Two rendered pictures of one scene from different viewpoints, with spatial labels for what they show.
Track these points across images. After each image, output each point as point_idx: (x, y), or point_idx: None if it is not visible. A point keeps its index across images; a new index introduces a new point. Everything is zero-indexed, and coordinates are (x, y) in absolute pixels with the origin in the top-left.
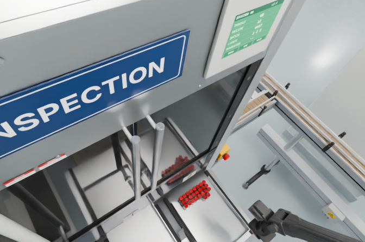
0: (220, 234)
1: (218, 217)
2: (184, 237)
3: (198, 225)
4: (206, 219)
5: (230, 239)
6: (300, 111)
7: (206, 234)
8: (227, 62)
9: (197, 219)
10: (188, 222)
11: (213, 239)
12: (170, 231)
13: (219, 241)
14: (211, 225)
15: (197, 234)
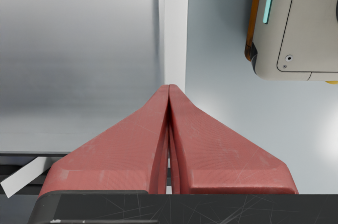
0: (96, 49)
1: (22, 9)
2: (44, 158)
3: (26, 100)
4: (12, 62)
5: (137, 25)
6: None
7: (71, 94)
8: None
9: (1, 88)
10: (2, 120)
11: (101, 83)
12: (2, 194)
13: (119, 68)
14: (45, 59)
15: (54, 118)
